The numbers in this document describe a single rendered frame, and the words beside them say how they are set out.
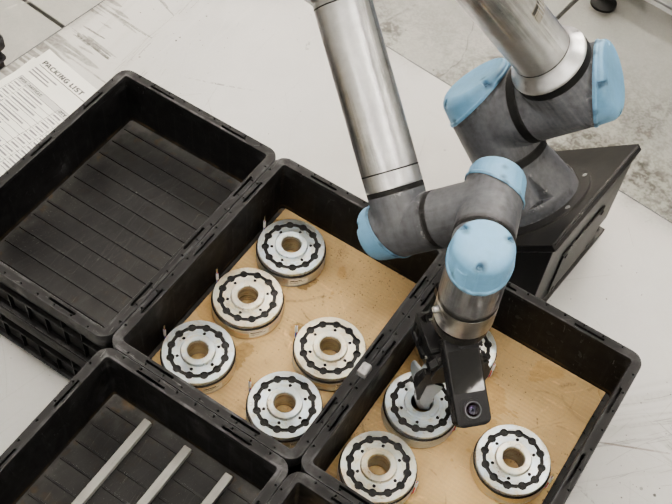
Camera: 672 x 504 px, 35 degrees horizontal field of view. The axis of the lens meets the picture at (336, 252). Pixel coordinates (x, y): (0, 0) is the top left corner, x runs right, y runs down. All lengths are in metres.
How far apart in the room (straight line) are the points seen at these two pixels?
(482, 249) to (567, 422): 0.42
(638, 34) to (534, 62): 1.89
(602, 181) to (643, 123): 1.44
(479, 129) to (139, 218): 0.53
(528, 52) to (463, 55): 1.68
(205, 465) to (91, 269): 0.36
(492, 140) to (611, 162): 0.22
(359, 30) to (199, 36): 0.80
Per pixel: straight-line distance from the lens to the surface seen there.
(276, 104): 1.99
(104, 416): 1.50
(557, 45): 1.49
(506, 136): 1.59
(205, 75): 2.04
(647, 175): 2.98
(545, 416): 1.54
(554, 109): 1.53
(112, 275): 1.61
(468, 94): 1.58
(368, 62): 1.34
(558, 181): 1.65
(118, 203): 1.69
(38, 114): 2.00
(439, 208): 1.30
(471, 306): 1.24
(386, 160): 1.33
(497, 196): 1.27
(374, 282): 1.60
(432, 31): 3.20
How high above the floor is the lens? 2.16
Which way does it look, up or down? 55 degrees down
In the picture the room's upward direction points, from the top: 7 degrees clockwise
